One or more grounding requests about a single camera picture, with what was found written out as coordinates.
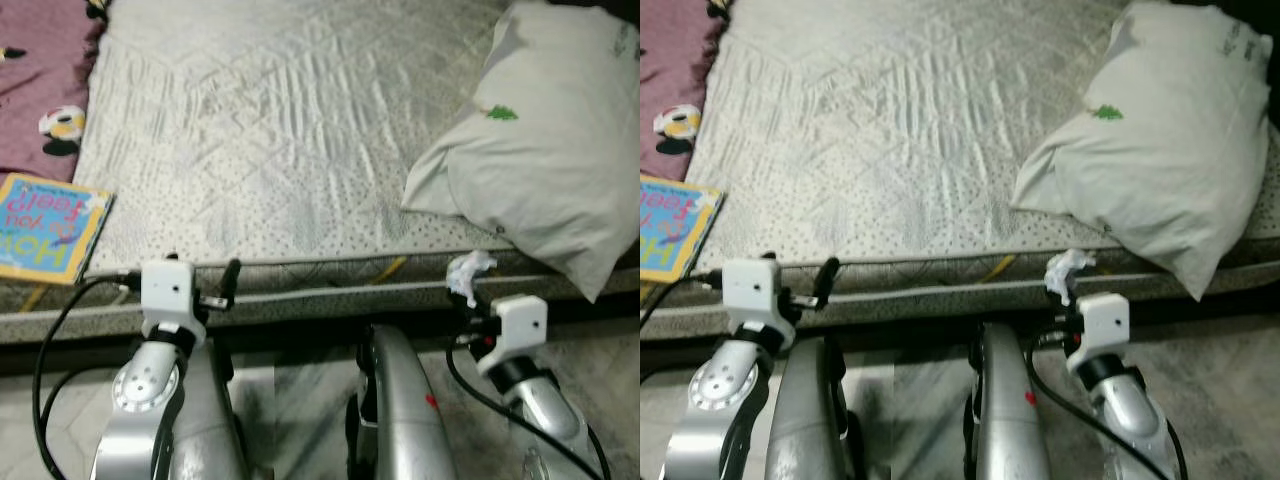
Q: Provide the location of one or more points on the white paper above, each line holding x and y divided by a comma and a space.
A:
468, 272
1068, 270

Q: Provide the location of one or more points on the colourful children's book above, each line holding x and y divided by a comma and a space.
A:
50, 225
675, 225

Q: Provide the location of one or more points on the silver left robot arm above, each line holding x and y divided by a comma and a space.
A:
140, 400
730, 400

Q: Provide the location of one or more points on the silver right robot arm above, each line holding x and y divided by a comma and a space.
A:
1135, 420
540, 410

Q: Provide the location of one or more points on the silver right robot leg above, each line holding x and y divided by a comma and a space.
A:
1005, 400
400, 400

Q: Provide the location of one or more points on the white quilted mattress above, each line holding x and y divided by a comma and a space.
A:
900, 130
280, 130

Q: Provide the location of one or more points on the purple blanket with cartoon prints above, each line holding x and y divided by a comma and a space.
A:
40, 80
665, 80

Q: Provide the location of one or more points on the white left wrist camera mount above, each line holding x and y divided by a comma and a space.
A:
170, 290
752, 290

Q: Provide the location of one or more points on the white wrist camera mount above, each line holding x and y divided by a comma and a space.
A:
520, 325
1105, 322
170, 290
752, 290

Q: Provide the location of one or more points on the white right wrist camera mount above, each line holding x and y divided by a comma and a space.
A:
520, 325
1105, 322

